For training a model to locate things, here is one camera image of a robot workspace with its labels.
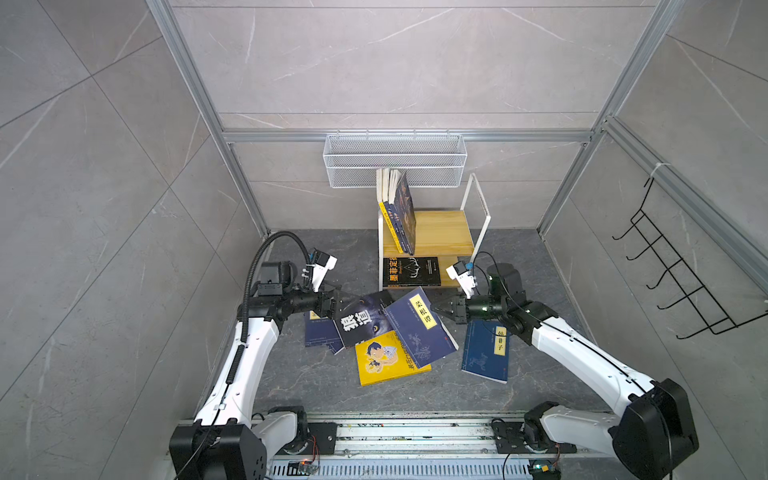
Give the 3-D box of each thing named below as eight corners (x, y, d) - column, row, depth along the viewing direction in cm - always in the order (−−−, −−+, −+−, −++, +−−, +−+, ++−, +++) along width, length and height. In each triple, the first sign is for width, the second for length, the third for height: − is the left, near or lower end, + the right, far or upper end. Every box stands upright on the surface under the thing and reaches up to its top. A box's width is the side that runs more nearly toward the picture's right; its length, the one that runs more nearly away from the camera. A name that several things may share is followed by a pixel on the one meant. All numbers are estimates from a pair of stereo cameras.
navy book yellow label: (417, 385, 83) (423, 358, 67) (389, 335, 93) (389, 301, 77) (444, 369, 86) (457, 339, 70) (415, 322, 96) (420, 287, 80)
